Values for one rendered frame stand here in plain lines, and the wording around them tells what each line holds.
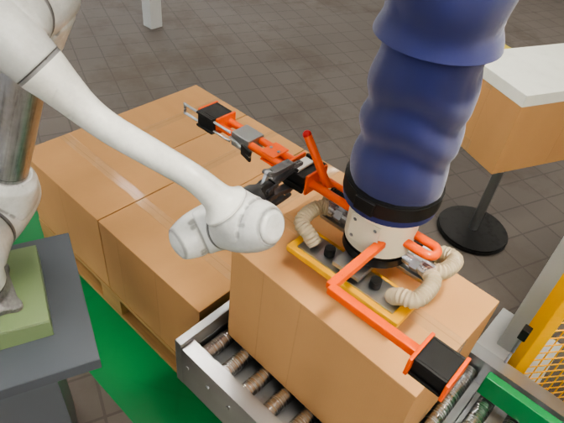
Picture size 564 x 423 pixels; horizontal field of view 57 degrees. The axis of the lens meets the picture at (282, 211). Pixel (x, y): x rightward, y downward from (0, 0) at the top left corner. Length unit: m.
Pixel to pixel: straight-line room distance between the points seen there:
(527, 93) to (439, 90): 1.43
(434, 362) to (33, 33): 0.92
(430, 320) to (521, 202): 2.29
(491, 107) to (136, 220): 1.59
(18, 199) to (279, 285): 0.70
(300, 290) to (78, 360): 0.59
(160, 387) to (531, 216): 2.37
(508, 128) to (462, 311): 1.20
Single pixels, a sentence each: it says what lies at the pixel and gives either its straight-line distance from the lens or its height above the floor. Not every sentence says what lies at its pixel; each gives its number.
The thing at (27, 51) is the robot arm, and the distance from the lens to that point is 1.05.
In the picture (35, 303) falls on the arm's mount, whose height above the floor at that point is 0.81.
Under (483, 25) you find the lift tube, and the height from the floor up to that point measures 1.67.
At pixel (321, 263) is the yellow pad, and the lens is 1.30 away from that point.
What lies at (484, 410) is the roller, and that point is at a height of 0.55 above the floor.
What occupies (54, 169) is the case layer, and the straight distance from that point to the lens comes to 2.42.
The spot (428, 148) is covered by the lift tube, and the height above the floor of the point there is 1.42.
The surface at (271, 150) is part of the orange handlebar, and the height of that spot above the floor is 1.15.
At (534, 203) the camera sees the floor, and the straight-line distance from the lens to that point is 3.63.
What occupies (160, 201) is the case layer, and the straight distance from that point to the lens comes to 2.19.
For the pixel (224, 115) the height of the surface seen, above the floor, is 1.16.
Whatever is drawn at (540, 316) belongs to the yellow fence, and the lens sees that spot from 1.76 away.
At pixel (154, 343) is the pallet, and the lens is 2.37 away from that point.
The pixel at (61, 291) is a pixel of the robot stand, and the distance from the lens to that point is 1.64.
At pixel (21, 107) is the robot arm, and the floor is 1.32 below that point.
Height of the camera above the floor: 1.96
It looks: 41 degrees down
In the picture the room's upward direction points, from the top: 7 degrees clockwise
